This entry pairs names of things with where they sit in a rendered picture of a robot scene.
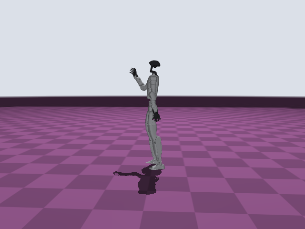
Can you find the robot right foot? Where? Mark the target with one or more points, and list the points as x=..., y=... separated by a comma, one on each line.
x=152, y=162

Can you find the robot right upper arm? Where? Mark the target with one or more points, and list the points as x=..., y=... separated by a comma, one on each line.
x=143, y=87

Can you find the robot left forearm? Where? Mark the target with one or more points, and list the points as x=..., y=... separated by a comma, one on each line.
x=153, y=101

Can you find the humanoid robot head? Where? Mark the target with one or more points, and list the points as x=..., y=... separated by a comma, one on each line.
x=154, y=64

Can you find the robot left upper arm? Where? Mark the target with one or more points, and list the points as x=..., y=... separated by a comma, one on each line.
x=153, y=80

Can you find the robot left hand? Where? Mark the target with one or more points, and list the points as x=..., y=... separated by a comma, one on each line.
x=156, y=116

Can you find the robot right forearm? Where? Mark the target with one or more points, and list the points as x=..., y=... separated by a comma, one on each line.
x=138, y=80

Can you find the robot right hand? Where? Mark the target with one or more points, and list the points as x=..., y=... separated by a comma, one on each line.
x=134, y=72

